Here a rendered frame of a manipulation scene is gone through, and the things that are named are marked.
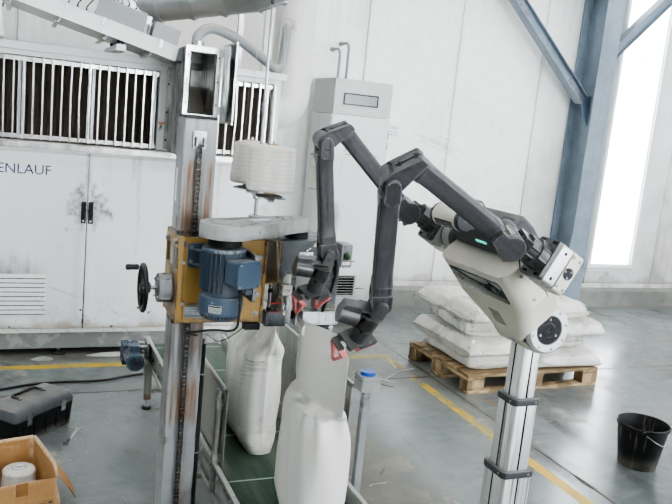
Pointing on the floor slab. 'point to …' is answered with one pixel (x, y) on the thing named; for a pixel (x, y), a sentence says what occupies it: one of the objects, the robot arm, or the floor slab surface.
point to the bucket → (640, 440)
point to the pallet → (447, 366)
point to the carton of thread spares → (45, 493)
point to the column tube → (168, 427)
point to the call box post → (360, 440)
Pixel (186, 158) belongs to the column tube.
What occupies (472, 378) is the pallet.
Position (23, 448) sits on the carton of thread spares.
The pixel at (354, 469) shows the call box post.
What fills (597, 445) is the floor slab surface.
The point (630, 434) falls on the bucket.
